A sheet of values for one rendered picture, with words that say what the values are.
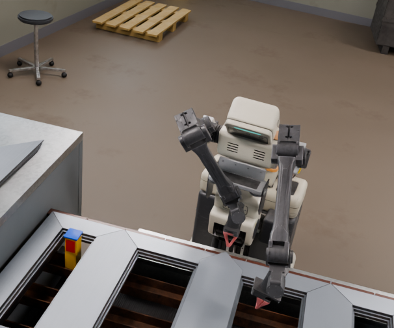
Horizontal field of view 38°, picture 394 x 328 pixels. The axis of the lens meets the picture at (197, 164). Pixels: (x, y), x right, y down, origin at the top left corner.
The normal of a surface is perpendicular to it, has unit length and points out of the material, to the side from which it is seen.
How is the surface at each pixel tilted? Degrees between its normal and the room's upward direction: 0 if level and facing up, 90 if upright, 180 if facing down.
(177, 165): 0
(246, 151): 98
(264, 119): 42
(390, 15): 90
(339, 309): 0
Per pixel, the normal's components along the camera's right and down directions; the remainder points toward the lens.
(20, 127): 0.12, -0.85
